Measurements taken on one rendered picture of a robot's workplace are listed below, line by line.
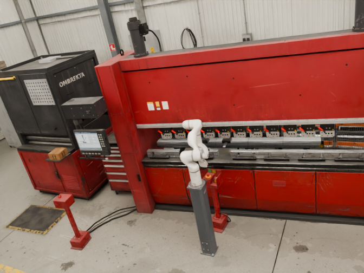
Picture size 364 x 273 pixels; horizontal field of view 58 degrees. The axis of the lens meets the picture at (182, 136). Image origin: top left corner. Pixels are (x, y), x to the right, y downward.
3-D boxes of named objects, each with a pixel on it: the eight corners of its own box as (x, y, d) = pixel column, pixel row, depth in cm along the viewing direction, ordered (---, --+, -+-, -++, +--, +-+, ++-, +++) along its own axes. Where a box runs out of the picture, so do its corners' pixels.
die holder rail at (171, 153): (148, 156, 475) (146, 151, 471) (149, 154, 480) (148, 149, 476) (180, 157, 457) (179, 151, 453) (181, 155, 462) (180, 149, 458)
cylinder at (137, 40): (131, 58, 414) (121, 19, 395) (140, 53, 435) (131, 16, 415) (155, 55, 402) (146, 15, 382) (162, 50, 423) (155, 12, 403)
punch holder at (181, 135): (175, 138, 443) (173, 127, 436) (177, 135, 450) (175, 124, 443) (186, 138, 438) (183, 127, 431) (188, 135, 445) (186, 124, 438)
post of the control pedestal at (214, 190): (215, 218, 443) (210, 184, 421) (217, 215, 447) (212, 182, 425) (219, 219, 441) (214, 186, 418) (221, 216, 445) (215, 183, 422)
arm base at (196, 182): (201, 189, 356) (199, 175, 348) (186, 188, 364) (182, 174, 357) (207, 180, 371) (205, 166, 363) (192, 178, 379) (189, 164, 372)
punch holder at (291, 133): (283, 137, 391) (283, 125, 384) (284, 134, 398) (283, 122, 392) (297, 137, 386) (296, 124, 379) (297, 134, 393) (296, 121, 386)
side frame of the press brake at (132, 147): (137, 213, 505) (93, 66, 408) (158, 181, 575) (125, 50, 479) (151, 214, 496) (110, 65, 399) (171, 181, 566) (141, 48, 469)
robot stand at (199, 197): (213, 257, 399) (201, 189, 356) (200, 254, 407) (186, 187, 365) (218, 246, 413) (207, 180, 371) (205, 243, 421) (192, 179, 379)
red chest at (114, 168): (112, 196, 558) (95, 145, 516) (126, 180, 599) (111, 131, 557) (138, 198, 539) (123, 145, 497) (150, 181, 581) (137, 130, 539)
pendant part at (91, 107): (80, 163, 445) (59, 105, 409) (91, 154, 465) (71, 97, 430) (111, 164, 426) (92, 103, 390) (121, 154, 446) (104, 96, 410)
